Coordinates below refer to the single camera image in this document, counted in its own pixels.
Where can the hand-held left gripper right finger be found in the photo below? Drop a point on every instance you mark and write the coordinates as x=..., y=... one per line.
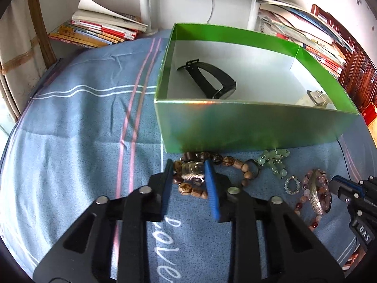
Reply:
x=212, y=191

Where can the red printed package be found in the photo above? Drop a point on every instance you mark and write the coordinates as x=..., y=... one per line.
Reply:
x=371, y=115

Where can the small stack of books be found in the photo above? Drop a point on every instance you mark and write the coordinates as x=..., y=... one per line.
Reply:
x=97, y=26

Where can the large pile of magazines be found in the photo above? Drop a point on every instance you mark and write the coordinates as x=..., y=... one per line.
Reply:
x=309, y=32

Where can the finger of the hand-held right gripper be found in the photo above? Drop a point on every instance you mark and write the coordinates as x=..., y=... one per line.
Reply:
x=343, y=186

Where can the silver bangle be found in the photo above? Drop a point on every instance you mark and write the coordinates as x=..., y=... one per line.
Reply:
x=316, y=200

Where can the red-brown wooden cabinet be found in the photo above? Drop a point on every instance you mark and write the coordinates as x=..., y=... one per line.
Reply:
x=358, y=62

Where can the green cardboard box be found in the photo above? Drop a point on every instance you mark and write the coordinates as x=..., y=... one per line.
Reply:
x=235, y=129

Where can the blue striped bed sheet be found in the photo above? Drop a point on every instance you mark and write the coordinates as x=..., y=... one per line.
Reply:
x=82, y=123

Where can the thin white pole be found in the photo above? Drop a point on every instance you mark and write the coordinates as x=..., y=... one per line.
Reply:
x=253, y=11

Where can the beige cloth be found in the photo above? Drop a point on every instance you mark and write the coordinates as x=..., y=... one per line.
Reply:
x=17, y=50

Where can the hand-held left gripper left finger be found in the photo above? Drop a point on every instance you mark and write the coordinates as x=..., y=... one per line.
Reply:
x=165, y=188

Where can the thick white pole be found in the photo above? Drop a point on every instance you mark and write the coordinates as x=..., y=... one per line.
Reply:
x=145, y=6

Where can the rattan wooden chair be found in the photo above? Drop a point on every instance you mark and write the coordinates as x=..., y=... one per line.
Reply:
x=41, y=29

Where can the black wrist watch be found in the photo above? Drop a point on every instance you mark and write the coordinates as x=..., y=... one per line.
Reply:
x=223, y=90

